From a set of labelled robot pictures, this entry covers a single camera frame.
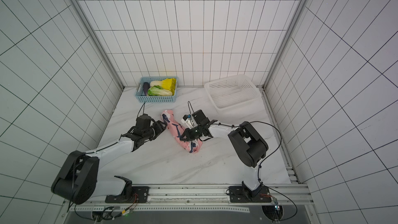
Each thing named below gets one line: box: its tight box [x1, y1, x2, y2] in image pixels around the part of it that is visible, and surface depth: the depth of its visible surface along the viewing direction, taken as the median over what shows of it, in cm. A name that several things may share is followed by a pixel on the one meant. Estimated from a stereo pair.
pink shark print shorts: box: [161, 109, 204, 154], surface depth 88 cm
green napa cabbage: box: [147, 85, 173, 97], surface depth 109 cm
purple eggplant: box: [143, 81, 151, 96], surface depth 120 cm
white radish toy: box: [149, 80, 163, 87], surface depth 119 cm
